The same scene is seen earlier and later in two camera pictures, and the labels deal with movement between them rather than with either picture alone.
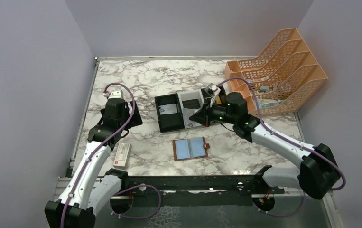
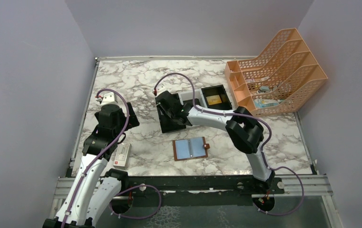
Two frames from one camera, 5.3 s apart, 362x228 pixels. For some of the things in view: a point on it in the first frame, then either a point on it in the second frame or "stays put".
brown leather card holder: [190, 148] stays put
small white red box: [122, 159] stays put
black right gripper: [203, 117] -> [167, 118]
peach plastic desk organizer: [282, 78] stays put
